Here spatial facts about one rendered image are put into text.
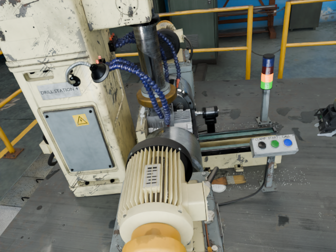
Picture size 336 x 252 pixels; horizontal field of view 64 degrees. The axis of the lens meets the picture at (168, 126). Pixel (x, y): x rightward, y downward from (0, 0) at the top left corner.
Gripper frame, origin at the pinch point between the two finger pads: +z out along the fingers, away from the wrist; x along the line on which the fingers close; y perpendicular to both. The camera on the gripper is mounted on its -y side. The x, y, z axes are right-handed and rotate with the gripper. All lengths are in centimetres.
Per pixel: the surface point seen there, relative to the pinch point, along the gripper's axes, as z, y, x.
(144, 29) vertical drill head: -22, 62, -39
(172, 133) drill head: 0, 57, -6
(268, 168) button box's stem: 20.2, 18.0, 6.6
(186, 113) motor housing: 16, 50, -22
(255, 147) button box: 8.0, 24.7, 0.7
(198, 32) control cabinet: 226, 22, -262
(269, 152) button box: 8.1, 19.5, 3.1
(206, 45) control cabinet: 244, 11, -249
